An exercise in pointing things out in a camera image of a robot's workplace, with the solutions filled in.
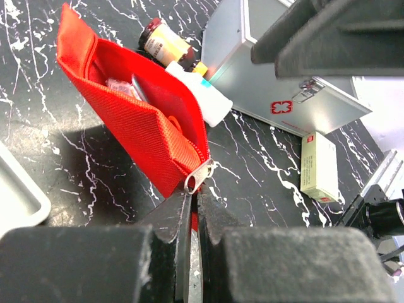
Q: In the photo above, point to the white cardboard medicine box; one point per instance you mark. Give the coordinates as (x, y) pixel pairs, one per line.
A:
(318, 169)

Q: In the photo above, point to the white teal label bottle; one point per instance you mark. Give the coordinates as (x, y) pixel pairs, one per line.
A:
(213, 104)

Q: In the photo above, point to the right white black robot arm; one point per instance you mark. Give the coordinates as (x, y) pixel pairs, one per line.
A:
(371, 211)

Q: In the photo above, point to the grey divided plastic tray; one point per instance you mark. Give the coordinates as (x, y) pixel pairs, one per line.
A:
(23, 203)

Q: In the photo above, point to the red first aid pouch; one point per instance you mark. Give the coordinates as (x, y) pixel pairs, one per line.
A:
(165, 137)

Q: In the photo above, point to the bandage packets stack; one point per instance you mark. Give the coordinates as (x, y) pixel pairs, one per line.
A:
(132, 88)

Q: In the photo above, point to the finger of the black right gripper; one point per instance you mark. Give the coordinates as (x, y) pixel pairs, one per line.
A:
(334, 38)

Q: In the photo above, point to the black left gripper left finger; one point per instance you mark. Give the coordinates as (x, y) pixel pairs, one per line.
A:
(144, 262)

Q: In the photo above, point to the grey plastic medicine case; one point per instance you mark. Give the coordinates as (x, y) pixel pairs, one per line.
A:
(299, 104)

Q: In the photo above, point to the brown orange cap bottle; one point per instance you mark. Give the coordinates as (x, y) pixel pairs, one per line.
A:
(164, 45)

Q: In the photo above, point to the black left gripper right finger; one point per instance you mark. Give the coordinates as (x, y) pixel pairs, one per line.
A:
(278, 264)

